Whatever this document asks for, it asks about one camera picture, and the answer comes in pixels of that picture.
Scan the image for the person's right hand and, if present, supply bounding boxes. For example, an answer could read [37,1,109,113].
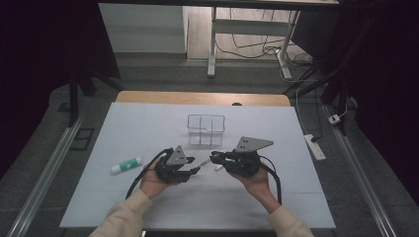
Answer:
[230,166,281,213]

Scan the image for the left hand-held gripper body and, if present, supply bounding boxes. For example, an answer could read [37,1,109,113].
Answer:
[154,144,191,185]

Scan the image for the dark curtain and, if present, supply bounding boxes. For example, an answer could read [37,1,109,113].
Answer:
[0,0,122,179]
[293,0,419,205]

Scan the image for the white desk frame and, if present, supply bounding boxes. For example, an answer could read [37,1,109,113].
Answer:
[207,6,300,80]

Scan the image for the black tripod stand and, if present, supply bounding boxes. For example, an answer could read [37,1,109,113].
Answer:
[67,65,126,127]

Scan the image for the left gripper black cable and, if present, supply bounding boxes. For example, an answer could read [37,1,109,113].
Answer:
[126,147,174,200]

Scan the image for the person's left hand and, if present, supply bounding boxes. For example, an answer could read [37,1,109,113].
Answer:
[138,162,172,199]

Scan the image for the black floor frame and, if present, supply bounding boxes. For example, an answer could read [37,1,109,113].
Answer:
[69,127,96,152]

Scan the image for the green white glue stick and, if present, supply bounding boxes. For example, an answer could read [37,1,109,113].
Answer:
[110,156,143,175]

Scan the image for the white table mat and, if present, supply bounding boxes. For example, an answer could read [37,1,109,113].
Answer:
[58,102,337,230]

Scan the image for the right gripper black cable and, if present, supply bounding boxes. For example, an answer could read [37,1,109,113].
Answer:
[260,156,284,205]

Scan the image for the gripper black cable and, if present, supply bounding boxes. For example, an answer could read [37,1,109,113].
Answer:
[260,156,284,205]
[126,147,174,200]

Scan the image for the black metal stand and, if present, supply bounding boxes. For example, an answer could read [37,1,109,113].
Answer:
[283,0,355,136]

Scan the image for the clear plastic organizer box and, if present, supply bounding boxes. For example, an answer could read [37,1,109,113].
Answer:
[187,114,226,147]

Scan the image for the aluminium rail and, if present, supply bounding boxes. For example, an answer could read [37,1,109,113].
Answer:
[6,115,85,237]
[324,105,399,237]

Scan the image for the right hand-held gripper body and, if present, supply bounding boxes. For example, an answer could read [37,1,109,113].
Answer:
[224,136,275,178]

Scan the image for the black floor cables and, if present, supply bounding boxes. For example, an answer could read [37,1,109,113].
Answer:
[215,8,314,83]

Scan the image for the white power strip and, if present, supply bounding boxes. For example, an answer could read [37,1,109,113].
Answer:
[303,133,327,162]

